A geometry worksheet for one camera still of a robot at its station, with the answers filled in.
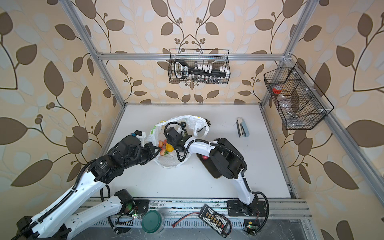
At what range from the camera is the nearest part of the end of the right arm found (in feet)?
2.27

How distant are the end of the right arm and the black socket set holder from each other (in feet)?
1.13

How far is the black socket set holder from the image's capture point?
2.74 feet
